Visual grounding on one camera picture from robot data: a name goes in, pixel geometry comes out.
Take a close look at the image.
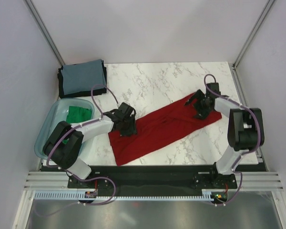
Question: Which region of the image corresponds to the white slotted cable duct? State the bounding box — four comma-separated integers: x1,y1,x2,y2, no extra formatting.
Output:
34,189,213,201

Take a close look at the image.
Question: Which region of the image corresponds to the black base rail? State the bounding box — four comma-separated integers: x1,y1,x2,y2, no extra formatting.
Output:
38,162,239,198

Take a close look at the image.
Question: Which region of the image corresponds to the red t shirt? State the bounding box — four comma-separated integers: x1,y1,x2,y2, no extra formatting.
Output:
108,94,222,166

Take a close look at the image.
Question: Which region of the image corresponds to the aluminium frame post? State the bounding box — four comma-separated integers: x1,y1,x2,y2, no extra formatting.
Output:
24,0,65,65
231,0,276,71

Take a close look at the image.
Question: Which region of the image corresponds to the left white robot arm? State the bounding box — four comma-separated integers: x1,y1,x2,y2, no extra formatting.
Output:
42,102,137,187

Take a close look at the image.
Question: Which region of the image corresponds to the clear teal plastic bin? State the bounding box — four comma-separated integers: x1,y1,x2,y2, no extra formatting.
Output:
34,98,94,160

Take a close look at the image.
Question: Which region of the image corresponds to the green t shirt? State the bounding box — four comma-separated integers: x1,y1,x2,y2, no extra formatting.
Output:
61,105,92,145

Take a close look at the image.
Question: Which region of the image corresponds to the right aluminium frame post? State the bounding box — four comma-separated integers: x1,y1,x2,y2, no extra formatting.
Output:
231,0,276,71

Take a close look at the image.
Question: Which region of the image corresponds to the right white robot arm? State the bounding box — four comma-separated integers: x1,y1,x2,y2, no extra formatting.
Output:
185,83,265,188

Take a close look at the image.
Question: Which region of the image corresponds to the left aluminium frame post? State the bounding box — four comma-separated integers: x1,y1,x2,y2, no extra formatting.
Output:
24,0,65,65

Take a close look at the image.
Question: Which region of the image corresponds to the folded grey-blue t shirt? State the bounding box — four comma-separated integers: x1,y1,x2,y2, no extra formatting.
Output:
61,59,107,95

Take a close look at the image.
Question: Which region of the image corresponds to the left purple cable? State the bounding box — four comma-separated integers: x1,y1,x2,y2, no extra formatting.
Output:
45,83,120,182

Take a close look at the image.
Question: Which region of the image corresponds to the purple cable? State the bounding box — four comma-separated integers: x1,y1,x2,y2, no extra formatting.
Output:
45,83,120,182
204,74,262,172

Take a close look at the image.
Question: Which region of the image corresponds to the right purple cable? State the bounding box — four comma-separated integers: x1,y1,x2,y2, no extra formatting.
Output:
204,74,262,172

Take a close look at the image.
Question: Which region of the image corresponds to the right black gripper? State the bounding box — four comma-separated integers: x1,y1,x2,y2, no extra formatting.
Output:
184,90,212,121

